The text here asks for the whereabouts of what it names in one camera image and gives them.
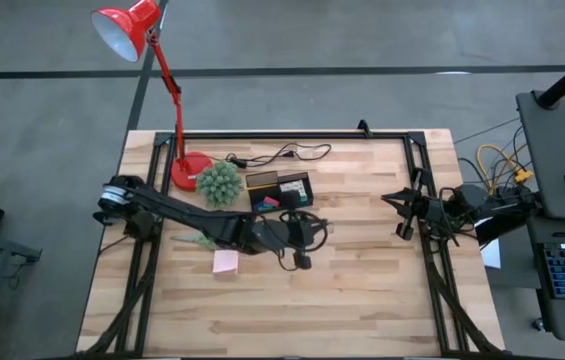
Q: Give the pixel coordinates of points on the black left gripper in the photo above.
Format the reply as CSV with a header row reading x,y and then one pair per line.
x,y
282,235

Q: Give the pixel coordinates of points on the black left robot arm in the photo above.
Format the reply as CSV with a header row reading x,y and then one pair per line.
x,y
177,212

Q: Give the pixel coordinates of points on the black beam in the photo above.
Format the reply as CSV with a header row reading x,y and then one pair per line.
x,y
509,225

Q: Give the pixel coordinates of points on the white paper sheet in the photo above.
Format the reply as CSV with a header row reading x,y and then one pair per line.
x,y
492,255

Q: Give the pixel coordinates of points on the black clamp on frame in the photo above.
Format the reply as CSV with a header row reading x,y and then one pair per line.
x,y
363,127

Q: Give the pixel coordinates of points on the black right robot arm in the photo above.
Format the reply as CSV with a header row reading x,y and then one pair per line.
x,y
477,200

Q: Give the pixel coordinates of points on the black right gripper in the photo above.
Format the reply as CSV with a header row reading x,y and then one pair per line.
x,y
422,197

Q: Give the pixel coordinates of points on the black mesh desk organizer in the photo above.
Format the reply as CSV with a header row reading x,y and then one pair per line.
x,y
262,179

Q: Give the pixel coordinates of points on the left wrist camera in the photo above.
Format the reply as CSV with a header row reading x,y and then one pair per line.
x,y
302,260

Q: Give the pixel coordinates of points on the pink sticky note pad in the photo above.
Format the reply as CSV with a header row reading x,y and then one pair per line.
x,y
225,261

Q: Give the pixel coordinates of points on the red desk lamp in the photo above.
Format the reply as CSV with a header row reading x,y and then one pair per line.
x,y
127,25

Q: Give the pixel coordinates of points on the green artificial plant in pot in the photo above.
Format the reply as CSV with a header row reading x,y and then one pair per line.
x,y
219,184

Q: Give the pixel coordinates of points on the green box with white label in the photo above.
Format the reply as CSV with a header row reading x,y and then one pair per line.
x,y
296,190

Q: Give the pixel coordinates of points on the dark blue pad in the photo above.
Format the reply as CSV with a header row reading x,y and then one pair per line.
x,y
261,206

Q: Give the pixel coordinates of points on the black aluminium table frame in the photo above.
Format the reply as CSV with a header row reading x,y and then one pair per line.
x,y
414,150

